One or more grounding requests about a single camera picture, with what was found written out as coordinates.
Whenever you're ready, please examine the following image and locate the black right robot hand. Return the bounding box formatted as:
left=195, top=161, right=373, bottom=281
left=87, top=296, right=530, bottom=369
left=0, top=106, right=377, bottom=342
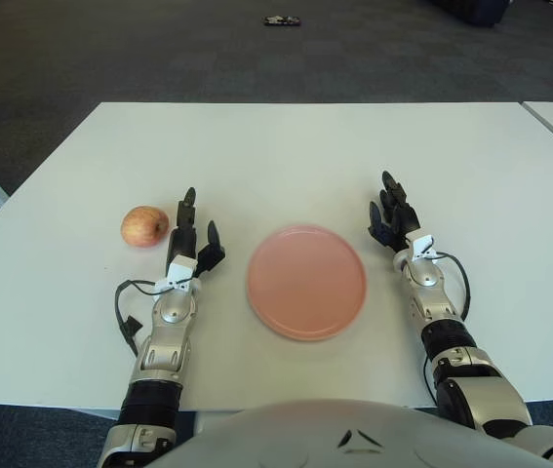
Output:
left=367, top=170, right=438, bottom=264

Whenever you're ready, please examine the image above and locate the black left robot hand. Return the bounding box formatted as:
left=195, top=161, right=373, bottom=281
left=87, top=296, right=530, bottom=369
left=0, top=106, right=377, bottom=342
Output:
left=154, top=187, right=228, bottom=294

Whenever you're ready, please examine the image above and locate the red yellow apple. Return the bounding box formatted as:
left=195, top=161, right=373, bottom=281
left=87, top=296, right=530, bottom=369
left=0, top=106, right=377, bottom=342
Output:
left=120, top=206, right=171, bottom=249

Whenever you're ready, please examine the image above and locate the pink round plate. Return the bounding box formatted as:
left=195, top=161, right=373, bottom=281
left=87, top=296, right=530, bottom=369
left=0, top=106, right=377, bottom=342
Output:
left=246, top=222, right=369, bottom=342

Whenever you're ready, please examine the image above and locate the grey robot torso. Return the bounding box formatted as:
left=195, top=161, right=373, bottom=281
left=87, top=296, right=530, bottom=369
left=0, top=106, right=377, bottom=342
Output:
left=146, top=398, right=550, bottom=468

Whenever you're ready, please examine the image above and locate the dark blue bulky object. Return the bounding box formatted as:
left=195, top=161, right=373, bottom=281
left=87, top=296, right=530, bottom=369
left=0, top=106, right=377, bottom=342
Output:
left=426, top=0, right=509, bottom=28

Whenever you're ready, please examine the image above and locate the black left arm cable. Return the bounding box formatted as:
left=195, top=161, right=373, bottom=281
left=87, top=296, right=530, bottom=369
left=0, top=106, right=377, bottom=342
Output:
left=113, top=278, right=168, bottom=357

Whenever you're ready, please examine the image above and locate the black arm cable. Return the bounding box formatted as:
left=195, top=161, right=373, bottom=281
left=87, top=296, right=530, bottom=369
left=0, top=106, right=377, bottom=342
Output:
left=434, top=251, right=472, bottom=323
left=113, top=278, right=168, bottom=357

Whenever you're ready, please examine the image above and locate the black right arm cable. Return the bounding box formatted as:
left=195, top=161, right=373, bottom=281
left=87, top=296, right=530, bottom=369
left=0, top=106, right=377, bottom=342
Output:
left=434, top=251, right=472, bottom=323

